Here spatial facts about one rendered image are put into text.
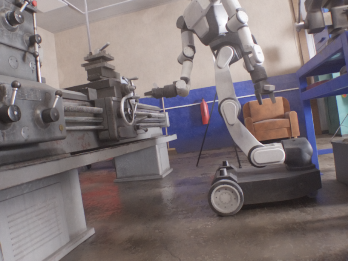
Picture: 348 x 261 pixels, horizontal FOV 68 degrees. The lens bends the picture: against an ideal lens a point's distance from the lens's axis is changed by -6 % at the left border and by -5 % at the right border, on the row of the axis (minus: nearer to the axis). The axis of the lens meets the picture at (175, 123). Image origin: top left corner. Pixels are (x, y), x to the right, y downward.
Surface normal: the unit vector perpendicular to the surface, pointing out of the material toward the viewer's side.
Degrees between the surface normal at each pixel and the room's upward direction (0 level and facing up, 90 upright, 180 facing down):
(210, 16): 98
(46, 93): 90
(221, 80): 114
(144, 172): 90
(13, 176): 90
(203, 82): 90
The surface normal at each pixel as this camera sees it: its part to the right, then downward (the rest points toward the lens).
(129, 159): -0.22, 0.00
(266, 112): -0.20, 0.26
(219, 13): 0.51, -0.10
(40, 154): 0.97, -0.14
